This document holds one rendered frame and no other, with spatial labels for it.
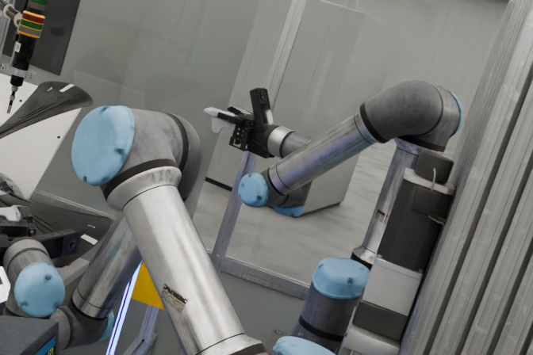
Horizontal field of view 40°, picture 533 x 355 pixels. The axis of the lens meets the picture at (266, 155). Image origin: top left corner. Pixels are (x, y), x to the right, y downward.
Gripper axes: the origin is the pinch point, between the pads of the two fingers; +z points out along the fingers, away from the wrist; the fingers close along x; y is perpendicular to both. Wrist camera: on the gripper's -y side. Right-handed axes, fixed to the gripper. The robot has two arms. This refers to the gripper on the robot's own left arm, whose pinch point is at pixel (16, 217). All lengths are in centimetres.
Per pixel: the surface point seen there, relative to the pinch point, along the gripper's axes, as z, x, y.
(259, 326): 31, 44, -84
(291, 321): 26, 39, -91
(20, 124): 17.5, -14.9, -1.9
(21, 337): -62, -8, 12
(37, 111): 19.9, -17.8, -5.7
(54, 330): -60, -7, 7
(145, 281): 8.5, 18.1, -33.9
